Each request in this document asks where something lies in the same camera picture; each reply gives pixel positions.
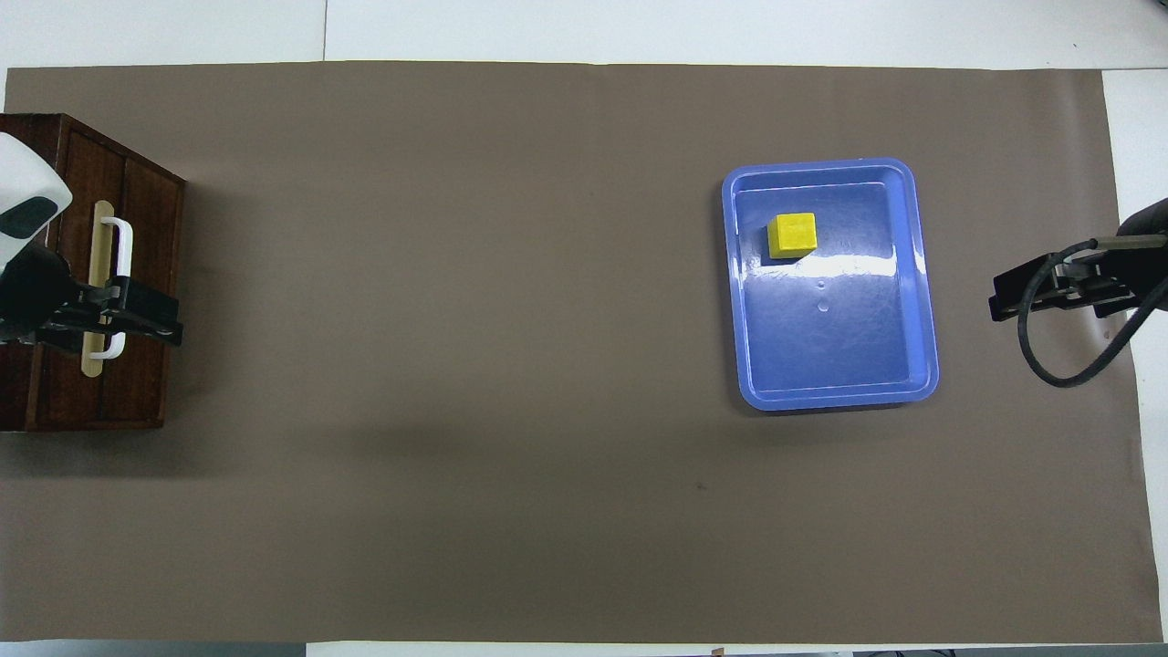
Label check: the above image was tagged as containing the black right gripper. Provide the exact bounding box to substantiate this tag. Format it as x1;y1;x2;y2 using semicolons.
988;196;1168;322

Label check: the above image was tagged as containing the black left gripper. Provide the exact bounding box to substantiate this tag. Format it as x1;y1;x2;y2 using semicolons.
0;248;184;349

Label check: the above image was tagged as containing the wooden drawer with white handle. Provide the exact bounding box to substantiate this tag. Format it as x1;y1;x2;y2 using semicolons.
59;128;188;430

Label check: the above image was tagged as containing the yellow cube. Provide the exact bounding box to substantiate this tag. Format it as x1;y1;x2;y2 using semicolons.
765;212;818;262

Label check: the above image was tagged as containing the dark wooden cabinet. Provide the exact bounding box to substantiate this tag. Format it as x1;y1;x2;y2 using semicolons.
0;114;188;432

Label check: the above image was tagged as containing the blue plastic tray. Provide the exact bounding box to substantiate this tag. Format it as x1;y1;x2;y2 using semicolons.
721;157;941;412

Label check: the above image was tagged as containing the brown table mat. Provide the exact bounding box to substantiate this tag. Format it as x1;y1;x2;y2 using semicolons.
0;62;1162;644

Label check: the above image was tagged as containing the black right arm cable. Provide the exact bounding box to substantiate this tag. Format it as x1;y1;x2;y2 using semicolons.
1017;235;1168;389

